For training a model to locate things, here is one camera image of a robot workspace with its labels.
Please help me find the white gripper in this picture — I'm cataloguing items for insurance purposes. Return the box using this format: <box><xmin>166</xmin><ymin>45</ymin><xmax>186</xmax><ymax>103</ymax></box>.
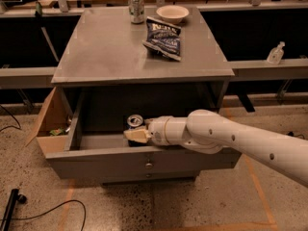
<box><xmin>124</xmin><ymin>116</ymin><xmax>188</xmax><ymax>145</ymax></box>

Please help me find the blue pepsi can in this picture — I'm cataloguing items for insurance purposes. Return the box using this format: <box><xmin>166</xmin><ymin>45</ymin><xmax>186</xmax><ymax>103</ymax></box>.
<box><xmin>126</xmin><ymin>115</ymin><xmax>144</xmax><ymax>147</ymax></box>

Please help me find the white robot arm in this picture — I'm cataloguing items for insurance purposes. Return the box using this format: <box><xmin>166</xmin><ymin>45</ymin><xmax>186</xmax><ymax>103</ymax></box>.
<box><xmin>124</xmin><ymin>110</ymin><xmax>308</xmax><ymax>187</ymax></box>

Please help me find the brass drawer knob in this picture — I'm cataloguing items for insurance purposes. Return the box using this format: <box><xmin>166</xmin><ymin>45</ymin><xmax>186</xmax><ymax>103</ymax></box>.
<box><xmin>145</xmin><ymin>163</ymin><xmax>153</xmax><ymax>169</ymax></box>

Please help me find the open grey top drawer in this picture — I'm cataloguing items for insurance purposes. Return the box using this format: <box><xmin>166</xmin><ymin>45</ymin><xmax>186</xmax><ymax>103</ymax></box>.
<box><xmin>52</xmin><ymin>90</ymin><xmax>241</xmax><ymax>183</ymax></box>

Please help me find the grey drawer cabinet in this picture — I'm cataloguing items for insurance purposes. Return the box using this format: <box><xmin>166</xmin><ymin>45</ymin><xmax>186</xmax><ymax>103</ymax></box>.
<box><xmin>50</xmin><ymin>6</ymin><xmax>235</xmax><ymax>187</ymax></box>

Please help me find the white green soda can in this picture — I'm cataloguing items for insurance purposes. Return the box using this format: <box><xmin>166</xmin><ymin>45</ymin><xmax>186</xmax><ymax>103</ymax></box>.
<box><xmin>128</xmin><ymin>0</ymin><xmax>144</xmax><ymax>24</ymax></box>

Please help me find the cardboard box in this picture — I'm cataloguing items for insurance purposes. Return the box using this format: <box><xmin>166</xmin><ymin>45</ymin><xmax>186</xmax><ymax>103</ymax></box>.
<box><xmin>25</xmin><ymin>88</ymin><xmax>72</xmax><ymax>166</ymax></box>

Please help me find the blue chip bag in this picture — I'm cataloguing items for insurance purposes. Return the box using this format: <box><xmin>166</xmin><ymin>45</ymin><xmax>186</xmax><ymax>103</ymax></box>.
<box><xmin>142</xmin><ymin>16</ymin><xmax>181</xmax><ymax>62</ymax></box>

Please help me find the white bowl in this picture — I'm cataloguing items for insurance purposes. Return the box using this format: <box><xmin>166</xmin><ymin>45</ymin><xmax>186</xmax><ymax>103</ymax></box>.
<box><xmin>156</xmin><ymin>5</ymin><xmax>190</xmax><ymax>24</ymax></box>

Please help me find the black bar on floor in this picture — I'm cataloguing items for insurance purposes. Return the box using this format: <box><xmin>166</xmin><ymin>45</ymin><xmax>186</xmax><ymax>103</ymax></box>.
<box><xmin>0</xmin><ymin>189</ymin><xmax>27</xmax><ymax>231</ymax></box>

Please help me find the black cable on floor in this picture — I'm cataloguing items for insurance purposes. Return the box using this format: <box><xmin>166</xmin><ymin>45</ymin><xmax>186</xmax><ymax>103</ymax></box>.
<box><xmin>0</xmin><ymin>199</ymin><xmax>87</xmax><ymax>231</ymax></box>

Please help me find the black power adapter with cable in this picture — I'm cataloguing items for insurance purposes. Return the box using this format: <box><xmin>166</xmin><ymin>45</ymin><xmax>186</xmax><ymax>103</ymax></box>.
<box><xmin>287</xmin><ymin>131</ymin><xmax>306</xmax><ymax>140</ymax></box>

